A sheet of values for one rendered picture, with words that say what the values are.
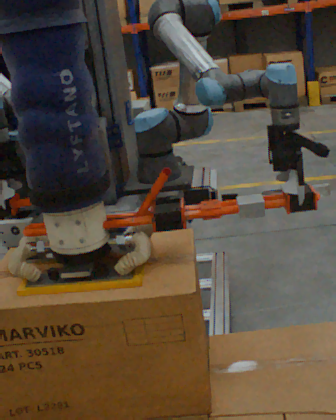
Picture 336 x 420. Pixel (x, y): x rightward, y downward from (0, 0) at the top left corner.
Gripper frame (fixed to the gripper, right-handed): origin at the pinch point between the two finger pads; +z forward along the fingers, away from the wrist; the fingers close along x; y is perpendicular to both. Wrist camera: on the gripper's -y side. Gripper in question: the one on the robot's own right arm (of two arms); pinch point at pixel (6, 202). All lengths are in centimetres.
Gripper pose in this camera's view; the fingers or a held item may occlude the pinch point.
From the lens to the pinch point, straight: 175.9
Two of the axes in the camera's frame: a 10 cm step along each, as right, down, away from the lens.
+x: 0.2, -3.1, 9.5
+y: 9.9, -1.3, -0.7
